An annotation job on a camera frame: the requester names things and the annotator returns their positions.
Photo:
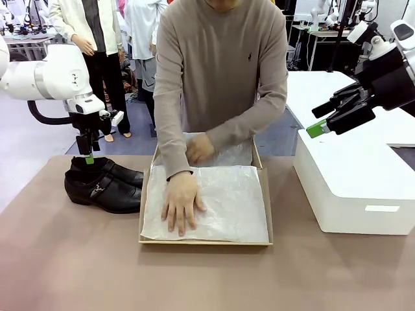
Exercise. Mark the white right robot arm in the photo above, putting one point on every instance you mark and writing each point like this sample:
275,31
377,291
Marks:
402,45

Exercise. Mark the black leather buckle shoe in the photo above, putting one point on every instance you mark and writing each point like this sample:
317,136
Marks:
107,197
126,176

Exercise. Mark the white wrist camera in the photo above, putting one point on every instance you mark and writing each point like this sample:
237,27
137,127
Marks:
117,118
356,32

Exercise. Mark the person's left forearm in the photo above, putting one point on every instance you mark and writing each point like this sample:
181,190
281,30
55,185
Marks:
246,123

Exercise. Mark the white storage box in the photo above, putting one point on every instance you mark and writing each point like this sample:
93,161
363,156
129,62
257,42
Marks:
350,181

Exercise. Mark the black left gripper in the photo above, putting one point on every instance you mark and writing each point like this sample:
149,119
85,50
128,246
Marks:
86,124

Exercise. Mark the person's left hand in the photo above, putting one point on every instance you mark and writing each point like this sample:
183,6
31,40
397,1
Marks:
200,149

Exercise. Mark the white side table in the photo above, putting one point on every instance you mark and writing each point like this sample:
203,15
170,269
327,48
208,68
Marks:
311,97

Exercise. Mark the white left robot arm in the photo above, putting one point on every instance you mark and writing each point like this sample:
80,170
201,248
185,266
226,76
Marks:
58,74

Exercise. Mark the person in beige sweater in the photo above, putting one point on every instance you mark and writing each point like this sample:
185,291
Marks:
220,64

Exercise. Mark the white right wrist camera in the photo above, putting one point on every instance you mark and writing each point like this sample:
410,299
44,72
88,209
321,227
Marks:
356,32

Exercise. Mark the brown cardboard shoe box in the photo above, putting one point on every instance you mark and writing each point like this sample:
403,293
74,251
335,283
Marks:
194,242

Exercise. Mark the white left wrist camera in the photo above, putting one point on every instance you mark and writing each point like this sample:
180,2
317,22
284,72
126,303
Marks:
117,118

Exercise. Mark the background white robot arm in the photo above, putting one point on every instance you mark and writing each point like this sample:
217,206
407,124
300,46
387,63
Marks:
316,13

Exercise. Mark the person's right hand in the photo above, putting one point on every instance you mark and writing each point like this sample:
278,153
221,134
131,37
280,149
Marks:
181,201

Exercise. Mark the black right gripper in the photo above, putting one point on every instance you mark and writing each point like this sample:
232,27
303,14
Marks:
392,81

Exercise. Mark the white tissue paper sheet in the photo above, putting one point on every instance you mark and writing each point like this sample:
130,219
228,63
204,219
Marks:
233,201

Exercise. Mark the person's right forearm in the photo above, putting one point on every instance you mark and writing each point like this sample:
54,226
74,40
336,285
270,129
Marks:
170,142

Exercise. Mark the black stand pole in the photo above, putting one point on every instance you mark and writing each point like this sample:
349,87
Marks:
340,32

